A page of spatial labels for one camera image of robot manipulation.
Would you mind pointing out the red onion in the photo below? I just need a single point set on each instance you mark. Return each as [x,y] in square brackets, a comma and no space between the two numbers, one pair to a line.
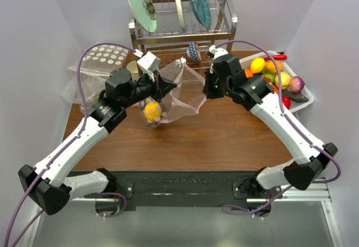
[296,84]

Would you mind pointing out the pale yellow fruit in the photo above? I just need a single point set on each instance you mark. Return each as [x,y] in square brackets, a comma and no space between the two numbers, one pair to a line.
[282,81]

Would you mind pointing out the blue patterned bowl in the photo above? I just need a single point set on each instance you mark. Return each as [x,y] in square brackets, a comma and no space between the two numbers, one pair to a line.
[193,52]

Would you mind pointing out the beige plate edge-on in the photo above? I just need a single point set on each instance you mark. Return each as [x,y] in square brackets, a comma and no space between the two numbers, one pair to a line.
[182,25]

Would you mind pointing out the red apple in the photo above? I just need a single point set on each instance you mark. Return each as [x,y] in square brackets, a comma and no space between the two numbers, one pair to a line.
[286,102]

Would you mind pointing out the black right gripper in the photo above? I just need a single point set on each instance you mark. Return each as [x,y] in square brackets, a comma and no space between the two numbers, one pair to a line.
[208,89]

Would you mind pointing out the yellow lemon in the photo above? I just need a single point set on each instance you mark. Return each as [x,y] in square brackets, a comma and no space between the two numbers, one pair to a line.
[257,65]

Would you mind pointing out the aluminium frame rail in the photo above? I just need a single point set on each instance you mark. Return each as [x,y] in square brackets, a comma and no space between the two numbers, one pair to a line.
[29,236]

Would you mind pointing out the clear polka dot zip bag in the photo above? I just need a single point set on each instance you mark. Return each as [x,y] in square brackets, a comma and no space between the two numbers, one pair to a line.
[185,100]

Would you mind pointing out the mint green floral plate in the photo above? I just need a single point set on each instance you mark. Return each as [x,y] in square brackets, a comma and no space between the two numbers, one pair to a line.
[145,14]

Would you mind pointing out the teal plate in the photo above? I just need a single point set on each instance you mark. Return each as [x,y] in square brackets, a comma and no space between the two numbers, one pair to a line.
[202,13]

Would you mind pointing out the dark grey avocado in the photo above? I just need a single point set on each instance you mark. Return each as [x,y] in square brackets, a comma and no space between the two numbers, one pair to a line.
[296,97]

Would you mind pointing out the steel dish rack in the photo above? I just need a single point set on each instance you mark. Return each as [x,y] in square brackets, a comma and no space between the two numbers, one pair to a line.
[170,40]

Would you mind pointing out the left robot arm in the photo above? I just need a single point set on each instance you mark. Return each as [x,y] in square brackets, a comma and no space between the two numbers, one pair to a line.
[47,183]

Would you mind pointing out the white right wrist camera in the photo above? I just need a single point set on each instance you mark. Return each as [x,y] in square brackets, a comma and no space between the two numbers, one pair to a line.
[215,52]

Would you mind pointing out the yellow apple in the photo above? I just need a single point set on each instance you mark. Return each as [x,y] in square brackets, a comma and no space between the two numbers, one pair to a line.
[153,112]

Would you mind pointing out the green custard apple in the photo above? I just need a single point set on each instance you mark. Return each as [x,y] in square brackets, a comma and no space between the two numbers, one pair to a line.
[270,78]

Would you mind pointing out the pile of plastic bags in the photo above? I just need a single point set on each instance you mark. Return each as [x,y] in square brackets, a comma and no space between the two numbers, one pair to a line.
[96,67]

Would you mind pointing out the cream mug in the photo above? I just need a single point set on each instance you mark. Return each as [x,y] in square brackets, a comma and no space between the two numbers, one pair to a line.
[134,71]

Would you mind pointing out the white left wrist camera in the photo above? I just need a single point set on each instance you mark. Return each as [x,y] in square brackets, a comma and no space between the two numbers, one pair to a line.
[148,64]

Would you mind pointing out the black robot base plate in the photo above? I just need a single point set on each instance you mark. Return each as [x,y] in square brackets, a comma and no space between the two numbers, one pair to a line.
[186,189]

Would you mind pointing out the red chili pepper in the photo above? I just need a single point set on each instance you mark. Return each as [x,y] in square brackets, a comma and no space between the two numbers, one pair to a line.
[278,57]

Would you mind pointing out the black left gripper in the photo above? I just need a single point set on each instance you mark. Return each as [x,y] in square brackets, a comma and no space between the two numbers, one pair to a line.
[160,86]

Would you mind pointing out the orange fruit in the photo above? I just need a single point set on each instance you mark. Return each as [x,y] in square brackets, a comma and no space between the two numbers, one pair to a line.
[248,73]

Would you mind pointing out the white plastic fruit basket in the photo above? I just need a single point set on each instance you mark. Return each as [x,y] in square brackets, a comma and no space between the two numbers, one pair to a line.
[295,105]

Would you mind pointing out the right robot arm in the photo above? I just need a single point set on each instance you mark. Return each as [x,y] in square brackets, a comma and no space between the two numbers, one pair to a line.
[310,156]

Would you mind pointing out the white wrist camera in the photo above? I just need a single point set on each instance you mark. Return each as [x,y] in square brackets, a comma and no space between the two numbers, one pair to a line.
[215,52]
[148,64]

